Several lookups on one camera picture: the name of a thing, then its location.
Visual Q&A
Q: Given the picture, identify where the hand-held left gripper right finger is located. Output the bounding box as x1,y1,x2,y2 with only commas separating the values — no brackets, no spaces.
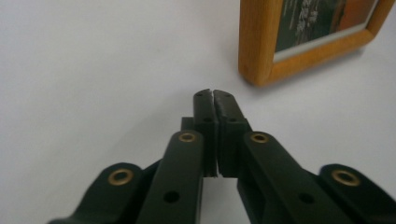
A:
212,89,254,179

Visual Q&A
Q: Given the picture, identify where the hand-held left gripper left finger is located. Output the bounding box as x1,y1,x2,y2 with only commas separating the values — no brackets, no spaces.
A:
180,89,219,178

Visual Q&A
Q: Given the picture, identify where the wooden photo frame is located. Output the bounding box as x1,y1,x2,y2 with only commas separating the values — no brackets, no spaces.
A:
237,0,396,89

